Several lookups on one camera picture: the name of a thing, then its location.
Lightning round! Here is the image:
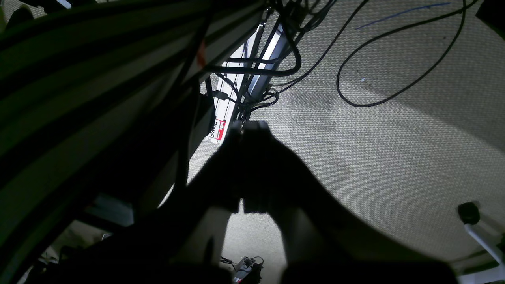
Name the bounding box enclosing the white power strip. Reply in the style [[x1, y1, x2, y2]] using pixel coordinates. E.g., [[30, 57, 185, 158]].
[[205, 22, 290, 144]]

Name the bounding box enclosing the navy white-striped T-shirt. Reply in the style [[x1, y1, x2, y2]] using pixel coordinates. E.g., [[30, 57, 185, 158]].
[[1, 0, 266, 282]]

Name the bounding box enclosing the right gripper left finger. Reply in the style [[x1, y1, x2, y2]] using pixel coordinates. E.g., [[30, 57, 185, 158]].
[[59, 121, 253, 284]]

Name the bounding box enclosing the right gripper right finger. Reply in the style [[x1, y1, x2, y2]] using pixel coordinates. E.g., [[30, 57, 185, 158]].
[[242, 121, 457, 284]]

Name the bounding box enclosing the white caster leg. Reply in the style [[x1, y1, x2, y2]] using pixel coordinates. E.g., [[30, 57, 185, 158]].
[[457, 202, 505, 284]]

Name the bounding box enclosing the long black floor cable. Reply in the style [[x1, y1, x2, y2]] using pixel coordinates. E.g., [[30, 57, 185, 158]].
[[336, 0, 474, 108]]

